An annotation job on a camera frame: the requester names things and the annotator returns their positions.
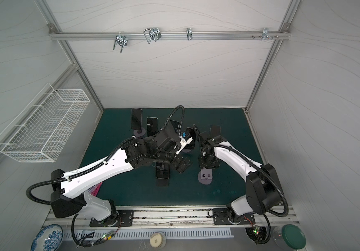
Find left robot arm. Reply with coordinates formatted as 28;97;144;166
51;129;195;221

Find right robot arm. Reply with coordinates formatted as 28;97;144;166
199;136;288;224

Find grey round phone stand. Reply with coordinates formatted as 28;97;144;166
198;168;212;185

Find small round beige container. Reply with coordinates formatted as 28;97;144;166
150;232;166;249

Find purple snack packet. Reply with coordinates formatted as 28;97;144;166
87;183;103;197

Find green lid clear jar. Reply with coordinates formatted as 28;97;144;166
272;224;307;250

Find metal clamp small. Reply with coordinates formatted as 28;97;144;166
186;28;193;41

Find metal u-bolt clamp middle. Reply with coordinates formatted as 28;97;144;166
143;28;162;44

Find metal u-bolt clamp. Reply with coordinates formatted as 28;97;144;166
113;34;128;53
143;28;162;44

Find metal u-bolt clamp left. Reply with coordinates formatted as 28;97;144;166
113;34;128;53

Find aluminium top crossbar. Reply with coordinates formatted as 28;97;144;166
49;30;292;41

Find blue white ceramic plate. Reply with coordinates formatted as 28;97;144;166
30;224;63;251

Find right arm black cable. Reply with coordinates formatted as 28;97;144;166
193;124;290;245

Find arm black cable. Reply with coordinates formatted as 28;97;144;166
193;124;290;245
26;105;185;247

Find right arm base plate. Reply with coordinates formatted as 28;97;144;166
208;208;255;226

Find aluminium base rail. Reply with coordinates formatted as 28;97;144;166
42;205;300;230

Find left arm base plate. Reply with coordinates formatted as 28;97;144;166
90;210;134;228

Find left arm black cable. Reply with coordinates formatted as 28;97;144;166
26;105;185;247

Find white vented cable duct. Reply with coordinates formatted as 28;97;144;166
62;228;234;242

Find metal bracket right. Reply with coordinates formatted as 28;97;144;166
251;27;278;41

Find white wire basket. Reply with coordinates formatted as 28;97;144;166
0;84;90;163

